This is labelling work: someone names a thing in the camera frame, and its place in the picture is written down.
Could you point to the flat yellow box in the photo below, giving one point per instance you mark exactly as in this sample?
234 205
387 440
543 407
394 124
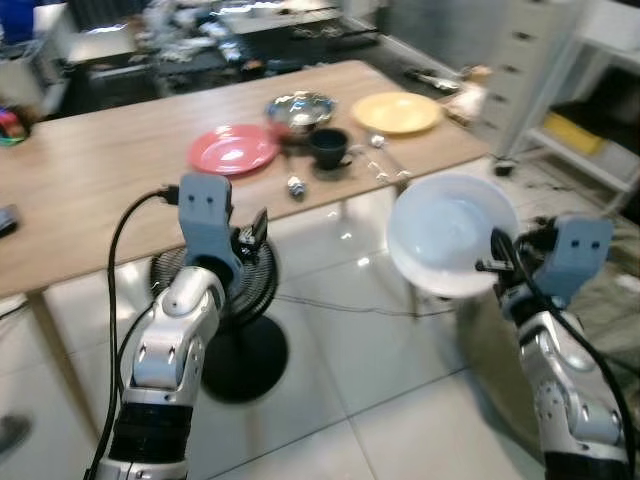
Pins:
572 133

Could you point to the black handheld tool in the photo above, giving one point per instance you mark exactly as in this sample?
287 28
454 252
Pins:
435 80

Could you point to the shiny steel bowl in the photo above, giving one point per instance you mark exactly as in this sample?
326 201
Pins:
300 108

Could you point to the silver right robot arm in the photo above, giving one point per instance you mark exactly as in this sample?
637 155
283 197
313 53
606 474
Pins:
565 390

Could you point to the black floor fan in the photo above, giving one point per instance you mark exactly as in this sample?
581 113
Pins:
245 350

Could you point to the wooden table leg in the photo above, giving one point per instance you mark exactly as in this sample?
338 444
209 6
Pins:
60 360

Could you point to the white metal shelf rack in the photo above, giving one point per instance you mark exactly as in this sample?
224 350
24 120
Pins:
615 25

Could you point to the black cup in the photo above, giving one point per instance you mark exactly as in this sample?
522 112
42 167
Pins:
328 148

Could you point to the pink plate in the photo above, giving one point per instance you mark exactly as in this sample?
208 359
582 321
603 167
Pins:
232 150

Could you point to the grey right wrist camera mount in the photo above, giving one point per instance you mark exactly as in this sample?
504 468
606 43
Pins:
575 255

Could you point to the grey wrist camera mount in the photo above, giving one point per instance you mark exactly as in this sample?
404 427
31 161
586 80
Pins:
207 215
575 255

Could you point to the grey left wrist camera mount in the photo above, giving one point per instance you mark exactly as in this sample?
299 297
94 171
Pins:
207 215

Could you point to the green cloth sack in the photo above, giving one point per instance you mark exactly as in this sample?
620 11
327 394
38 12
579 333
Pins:
610 300

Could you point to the black smartphone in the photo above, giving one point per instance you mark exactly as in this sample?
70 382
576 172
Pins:
7 220

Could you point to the white drawer cabinet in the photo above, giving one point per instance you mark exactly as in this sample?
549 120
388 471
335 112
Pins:
530 60

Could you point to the small shiny metal object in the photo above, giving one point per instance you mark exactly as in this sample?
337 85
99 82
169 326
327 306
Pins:
296 187

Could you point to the white bowl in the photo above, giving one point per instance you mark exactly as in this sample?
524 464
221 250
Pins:
445 232

